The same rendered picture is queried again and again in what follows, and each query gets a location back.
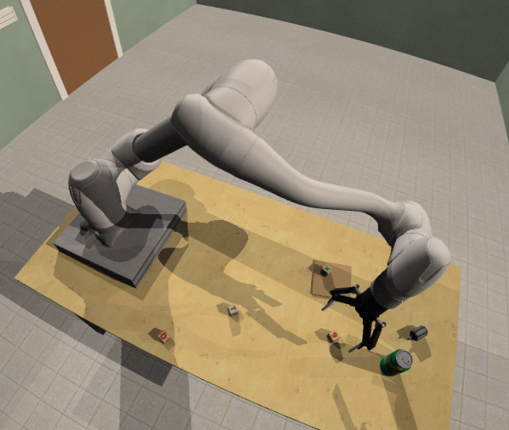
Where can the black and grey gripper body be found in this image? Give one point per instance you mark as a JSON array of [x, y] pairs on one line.
[[369, 305]]

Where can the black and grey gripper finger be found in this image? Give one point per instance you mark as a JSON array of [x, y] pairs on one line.
[[343, 299], [369, 342]]

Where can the tan square mat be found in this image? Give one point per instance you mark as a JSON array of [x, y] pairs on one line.
[[339, 277]]

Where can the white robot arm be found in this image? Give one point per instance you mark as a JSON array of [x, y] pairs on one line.
[[218, 126]]

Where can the green and yellow drink can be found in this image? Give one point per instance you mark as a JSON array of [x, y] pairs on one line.
[[396, 362]]

